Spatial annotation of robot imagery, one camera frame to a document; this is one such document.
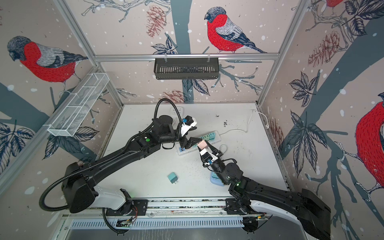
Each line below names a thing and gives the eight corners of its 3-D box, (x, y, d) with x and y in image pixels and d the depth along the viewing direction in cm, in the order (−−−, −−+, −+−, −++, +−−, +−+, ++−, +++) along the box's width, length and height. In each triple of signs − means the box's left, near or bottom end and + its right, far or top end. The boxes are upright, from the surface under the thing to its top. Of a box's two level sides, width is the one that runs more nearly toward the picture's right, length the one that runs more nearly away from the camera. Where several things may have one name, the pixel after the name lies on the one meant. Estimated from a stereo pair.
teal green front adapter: (173, 185, 83) (172, 184, 81) (167, 176, 86) (166, 175, 84) (179, 180, 84) (179, 179, 82) (173, 172, 87) (173, 170, 86)
